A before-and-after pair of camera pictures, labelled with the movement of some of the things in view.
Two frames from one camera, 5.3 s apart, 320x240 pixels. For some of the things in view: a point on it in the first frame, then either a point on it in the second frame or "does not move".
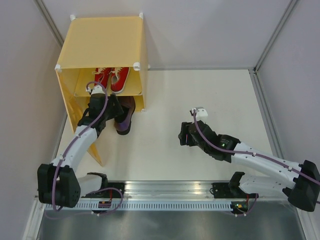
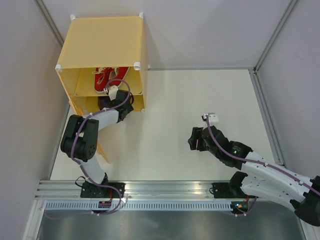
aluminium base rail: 168,190 does not move
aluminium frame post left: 50,22 does not move
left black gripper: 116,110 → 128,108
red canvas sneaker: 102,75 does not move
